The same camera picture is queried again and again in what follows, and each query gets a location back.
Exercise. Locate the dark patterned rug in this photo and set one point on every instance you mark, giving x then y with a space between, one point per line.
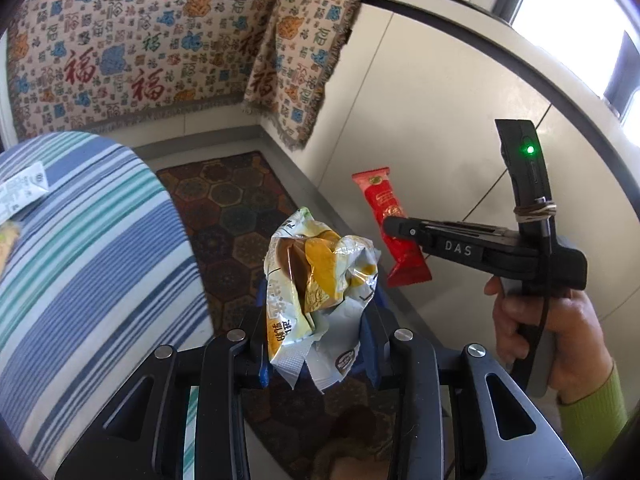
225 210

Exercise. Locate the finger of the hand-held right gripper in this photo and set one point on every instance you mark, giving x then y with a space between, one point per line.
407 234

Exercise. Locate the printed blanket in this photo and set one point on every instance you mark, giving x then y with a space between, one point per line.
150 35

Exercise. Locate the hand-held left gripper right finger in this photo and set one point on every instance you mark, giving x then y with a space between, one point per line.
372 355

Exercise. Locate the yellow white wrapper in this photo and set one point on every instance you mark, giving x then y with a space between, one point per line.
310 270

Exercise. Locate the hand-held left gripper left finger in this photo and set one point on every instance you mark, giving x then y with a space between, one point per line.
235 355

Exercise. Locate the person's right forearm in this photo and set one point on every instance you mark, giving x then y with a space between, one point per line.
595 410

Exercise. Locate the white kitchen cabinet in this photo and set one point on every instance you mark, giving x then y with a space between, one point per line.
425 85

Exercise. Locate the red snack packet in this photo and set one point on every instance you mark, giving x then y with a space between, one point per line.
385 200

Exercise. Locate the person's right hand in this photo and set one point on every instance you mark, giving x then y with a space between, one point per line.
575 340

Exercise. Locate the window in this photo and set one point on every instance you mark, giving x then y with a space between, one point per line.
585 20

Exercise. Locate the white labelled packet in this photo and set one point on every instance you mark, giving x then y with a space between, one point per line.
20 190

